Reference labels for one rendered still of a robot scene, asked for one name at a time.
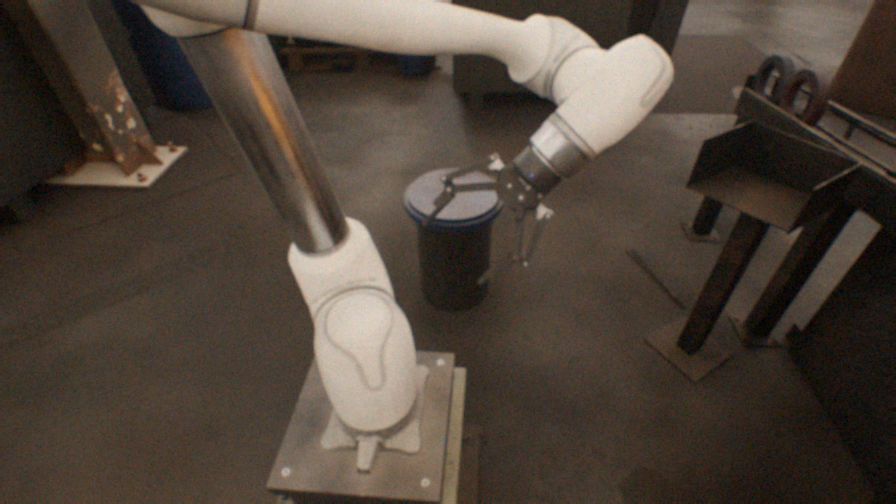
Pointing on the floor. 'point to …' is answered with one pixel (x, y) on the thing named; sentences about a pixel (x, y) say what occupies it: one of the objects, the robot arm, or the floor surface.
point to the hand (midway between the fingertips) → (457, 247)
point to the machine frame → (857, 359)
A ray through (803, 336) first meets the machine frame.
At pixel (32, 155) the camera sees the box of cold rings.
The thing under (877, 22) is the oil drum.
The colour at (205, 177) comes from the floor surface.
